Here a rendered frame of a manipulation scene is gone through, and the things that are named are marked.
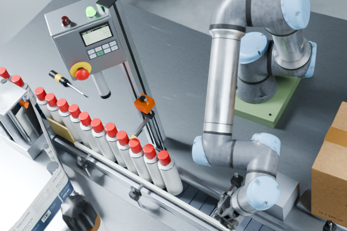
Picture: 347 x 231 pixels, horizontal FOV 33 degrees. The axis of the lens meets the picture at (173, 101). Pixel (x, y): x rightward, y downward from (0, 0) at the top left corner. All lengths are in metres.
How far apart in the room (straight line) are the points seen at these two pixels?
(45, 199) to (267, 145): 0.71
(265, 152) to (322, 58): 0.81
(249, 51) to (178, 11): 1.83
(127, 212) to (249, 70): 0.60
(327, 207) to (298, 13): 0.58
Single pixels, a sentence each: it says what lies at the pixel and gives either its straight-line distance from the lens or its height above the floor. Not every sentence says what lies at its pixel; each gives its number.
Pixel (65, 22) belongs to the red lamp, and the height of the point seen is 1.49.
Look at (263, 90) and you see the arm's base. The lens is 2.01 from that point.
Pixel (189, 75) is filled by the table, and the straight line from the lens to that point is 2.22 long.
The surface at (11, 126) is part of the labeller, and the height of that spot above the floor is 1.02.
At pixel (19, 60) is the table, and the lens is 2.51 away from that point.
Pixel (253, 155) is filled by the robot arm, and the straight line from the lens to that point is 1.49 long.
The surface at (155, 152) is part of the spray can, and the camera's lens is 1.75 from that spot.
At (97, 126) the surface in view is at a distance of 1.84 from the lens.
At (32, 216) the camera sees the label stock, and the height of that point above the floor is 1.02.
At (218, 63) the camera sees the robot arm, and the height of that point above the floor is 1.37.
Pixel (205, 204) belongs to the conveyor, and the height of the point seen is 0.88.
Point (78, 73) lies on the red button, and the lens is 1.63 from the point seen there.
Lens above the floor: 2.50
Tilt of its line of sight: 51 degrees down
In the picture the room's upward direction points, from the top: 16 degrees counter-clockwise
